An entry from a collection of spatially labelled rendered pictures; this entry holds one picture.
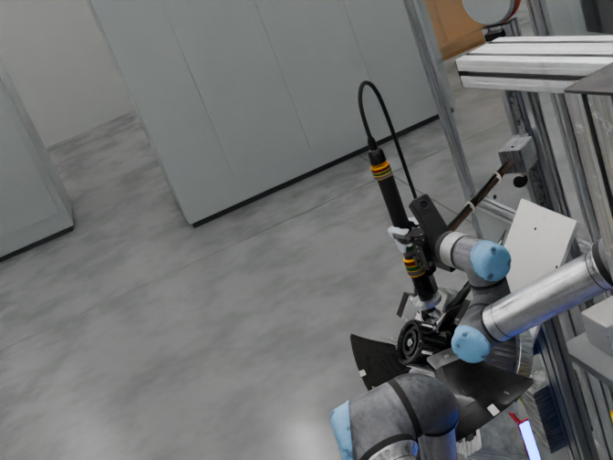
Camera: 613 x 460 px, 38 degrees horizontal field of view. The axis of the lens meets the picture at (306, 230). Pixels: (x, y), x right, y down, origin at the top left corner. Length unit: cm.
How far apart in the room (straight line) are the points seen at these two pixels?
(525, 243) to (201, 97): 525
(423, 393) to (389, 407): 7
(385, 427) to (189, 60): 598
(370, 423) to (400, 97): 641
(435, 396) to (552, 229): 84
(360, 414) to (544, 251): 92
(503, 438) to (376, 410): 71
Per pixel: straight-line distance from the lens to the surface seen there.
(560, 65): 121
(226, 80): 745
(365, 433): 162
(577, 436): 268
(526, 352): 232
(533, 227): 244
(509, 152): 255
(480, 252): 181
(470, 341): 175
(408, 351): 229
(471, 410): 208
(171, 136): 745
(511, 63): 128
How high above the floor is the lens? 236
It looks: 21 degrees down
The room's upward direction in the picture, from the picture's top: 21 degrees counter-clockwise
